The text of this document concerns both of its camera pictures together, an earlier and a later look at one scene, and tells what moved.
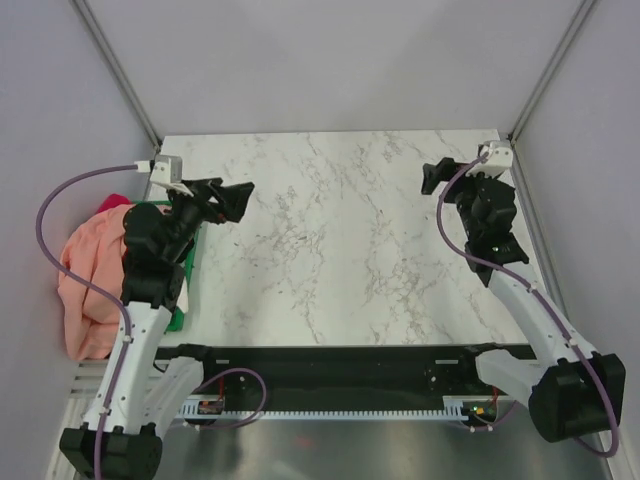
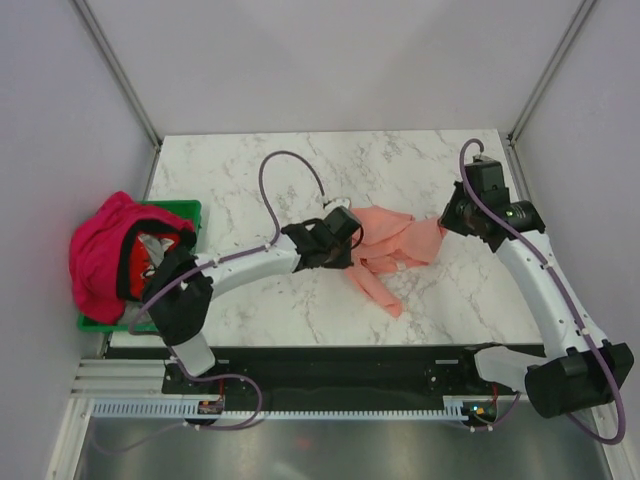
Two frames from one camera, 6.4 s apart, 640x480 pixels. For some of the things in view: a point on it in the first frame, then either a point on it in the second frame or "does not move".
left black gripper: [232, 204] to [342, 262]
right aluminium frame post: [579, 19] does not move
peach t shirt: [96, 251] to [392, 242]
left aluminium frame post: [116, 70] does not move
